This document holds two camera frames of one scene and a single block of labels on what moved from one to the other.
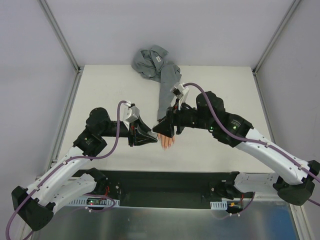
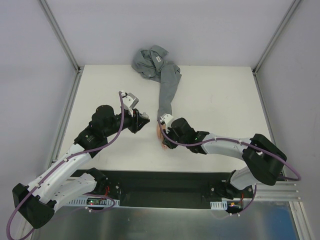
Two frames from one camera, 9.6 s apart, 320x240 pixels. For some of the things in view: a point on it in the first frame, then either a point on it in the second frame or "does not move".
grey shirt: (153, 63) does not move
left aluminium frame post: (59, 36) does not move
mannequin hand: (166, 142) does not move
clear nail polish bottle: (152, 133) -> (145, 115)
